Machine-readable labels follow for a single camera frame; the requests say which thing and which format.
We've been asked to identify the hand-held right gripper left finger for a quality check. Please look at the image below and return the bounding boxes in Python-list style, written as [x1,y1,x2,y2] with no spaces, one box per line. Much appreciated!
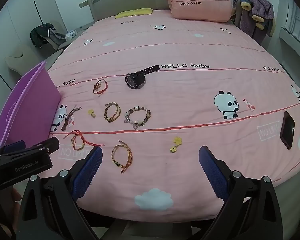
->
[17,145,103,240]

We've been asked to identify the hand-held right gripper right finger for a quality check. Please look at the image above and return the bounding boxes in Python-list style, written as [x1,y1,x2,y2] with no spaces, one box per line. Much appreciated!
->
[199,145,283,240]

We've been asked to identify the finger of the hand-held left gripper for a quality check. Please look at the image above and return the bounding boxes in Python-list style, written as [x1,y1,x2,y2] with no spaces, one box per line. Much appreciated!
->
[27,137,60,155]
[0,141,25,155]

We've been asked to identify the gold braided bracelet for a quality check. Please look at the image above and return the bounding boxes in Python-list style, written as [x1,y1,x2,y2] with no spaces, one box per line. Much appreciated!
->
[111,140,133,174]

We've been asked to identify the red string bracelet long tails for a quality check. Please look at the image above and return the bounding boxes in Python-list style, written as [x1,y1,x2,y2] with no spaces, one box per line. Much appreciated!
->
[63,130,105,150]

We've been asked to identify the purple plastic bin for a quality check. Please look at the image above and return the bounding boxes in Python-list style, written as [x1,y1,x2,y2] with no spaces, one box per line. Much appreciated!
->
[0,60,62,147]

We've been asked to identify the brown braided double bracelet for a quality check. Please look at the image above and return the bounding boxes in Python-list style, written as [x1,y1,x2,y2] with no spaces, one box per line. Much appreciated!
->
[104,102,121,123]

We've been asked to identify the person's left hand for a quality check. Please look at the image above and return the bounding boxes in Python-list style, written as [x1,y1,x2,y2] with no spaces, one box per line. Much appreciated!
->
[10,187,22,208]

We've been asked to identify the yellow flower earring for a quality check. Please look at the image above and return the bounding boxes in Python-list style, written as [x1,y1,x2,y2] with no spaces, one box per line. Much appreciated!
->
[169,136,183,153]

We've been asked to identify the pink panda print bedsheet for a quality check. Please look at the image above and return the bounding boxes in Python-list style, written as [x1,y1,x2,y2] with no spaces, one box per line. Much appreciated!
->
[44,8,300,224]

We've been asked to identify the red white hair clip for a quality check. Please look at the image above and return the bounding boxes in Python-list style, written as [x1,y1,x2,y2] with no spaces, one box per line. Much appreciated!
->
[242,98,256,112]

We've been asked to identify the black smartphone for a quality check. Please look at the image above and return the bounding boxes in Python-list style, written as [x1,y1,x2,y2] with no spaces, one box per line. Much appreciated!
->
[279,111,296,150]

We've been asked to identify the black wrist watch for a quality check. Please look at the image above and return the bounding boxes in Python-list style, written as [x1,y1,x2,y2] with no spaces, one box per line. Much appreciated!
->
[125,65,160,89]

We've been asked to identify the beige chair with jacket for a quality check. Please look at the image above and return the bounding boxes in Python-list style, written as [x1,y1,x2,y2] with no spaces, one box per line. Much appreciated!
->
[47,27,87,50]

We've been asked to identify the dark green jacket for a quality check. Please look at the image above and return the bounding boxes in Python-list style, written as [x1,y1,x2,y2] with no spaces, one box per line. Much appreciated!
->
[30,23,65,48]

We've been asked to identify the yellow flat pillow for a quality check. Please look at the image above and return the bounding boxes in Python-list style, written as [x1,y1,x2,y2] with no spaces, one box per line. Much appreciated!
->
[115,8,153,19]

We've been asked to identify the pink folded pillow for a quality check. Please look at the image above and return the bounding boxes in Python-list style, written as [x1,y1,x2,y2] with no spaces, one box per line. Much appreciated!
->
[168,0,233,23]

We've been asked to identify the purple blanket with yellow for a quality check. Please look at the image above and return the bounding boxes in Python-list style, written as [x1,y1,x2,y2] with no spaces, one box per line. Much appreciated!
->
[233,0,275,44]

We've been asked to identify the brown cord bottle charm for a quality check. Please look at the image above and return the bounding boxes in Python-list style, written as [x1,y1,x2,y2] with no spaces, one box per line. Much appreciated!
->
[61,104,82,131]

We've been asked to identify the red string bracelet gold charm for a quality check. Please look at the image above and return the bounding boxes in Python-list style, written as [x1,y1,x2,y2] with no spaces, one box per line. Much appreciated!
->
[92,79,108,95]

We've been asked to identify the beaded stone bracelet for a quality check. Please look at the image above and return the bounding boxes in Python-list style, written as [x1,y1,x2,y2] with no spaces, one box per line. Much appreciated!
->
[124,106,152,130]

